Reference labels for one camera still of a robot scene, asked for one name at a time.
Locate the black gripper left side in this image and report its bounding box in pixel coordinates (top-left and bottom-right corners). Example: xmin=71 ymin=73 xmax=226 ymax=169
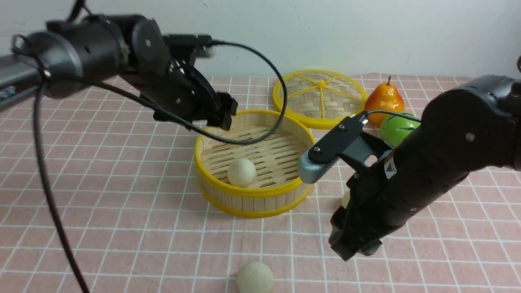
xmin=120 ymin=64 xmax=238 ymax=131

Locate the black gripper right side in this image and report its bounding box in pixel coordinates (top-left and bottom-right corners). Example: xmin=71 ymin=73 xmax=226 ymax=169
xmin=328 ymin=174 xmax=412 ymax=261

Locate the white bun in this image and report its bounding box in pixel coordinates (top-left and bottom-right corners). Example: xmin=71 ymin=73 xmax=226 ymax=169
xmin=236 ymin=261 xmax=275 ymax=293
xmin=341 ymin=190 xmax=350 ymax=208
xmin=227 ymin=158 xmax=256 ymax=187

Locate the white bun front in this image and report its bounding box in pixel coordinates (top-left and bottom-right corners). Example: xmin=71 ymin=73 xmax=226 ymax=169
xmin=236 ymin=261 xmax=275 ymax=293

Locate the bamboo steamer tray yellow rim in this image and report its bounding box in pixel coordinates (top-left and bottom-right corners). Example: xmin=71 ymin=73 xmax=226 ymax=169
xmin=194 ymin=116 xmax=315 ymax=218

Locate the bamboo steamer lid yellow rim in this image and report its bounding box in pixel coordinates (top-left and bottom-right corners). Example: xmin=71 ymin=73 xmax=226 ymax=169
xmin=284 ymin=70 xmax=367 ymax=130

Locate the green toy watermelon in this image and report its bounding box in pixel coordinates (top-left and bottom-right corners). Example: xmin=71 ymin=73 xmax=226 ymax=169
xmin=379 ymin=112 xmax=420 ymax=148

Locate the orange yellow toy pear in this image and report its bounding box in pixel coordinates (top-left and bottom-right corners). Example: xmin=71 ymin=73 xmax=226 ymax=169
xmin=364 ymin=76 xmax=405 ymax=112

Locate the pink checked tablecloth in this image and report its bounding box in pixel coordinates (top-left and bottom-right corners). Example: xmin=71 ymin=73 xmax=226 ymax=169
xmin=0 ymin=73 xmax=521 ymax=293

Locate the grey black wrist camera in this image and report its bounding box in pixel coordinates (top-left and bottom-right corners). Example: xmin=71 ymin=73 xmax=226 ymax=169
xmin=298 ymin=112 xmax=393 ymax=185

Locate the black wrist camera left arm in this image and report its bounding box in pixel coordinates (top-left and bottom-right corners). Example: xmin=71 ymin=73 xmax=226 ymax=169
xmin=162 ymin=35 xmax=213 ymax=66

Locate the black cable right camera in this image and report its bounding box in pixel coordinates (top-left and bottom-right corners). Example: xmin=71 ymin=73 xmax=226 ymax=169
xmin=360 ymin=110 xmax=422 ymax=124

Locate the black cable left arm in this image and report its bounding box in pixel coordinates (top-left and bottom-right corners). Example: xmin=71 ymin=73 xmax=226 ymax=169
xmin=11 ymin=34 xmax=288 ymax=293

